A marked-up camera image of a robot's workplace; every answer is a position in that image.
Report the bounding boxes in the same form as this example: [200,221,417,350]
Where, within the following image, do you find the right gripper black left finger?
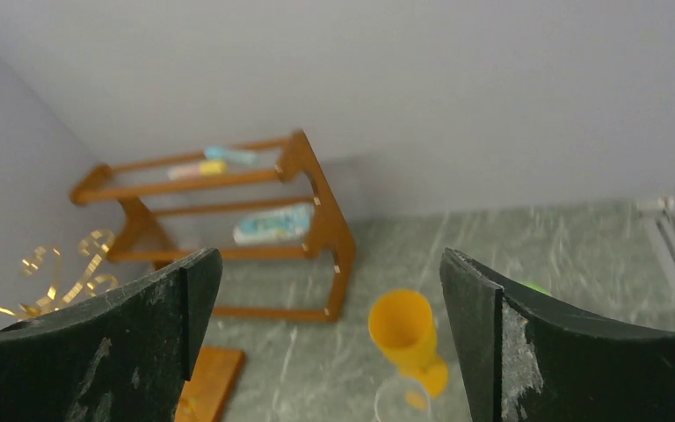
[0,247,224,422]

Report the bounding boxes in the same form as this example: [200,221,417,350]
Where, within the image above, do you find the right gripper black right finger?
[439,249,675,421]

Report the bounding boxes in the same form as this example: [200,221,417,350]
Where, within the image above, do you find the orange plastic wine glass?
[367,288,449,403]

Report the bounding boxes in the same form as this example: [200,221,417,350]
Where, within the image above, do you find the green plastic wine glass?
[521,282,551,296]

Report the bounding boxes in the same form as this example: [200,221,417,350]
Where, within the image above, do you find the wooden shelf rack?
[69,129,356,323]

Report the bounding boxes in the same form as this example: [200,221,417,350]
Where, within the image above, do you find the blue toothbrush package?
[232,203,315,245]

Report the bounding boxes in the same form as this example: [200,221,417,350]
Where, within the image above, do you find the gold wire wine glass rack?
[0,229,247,422]

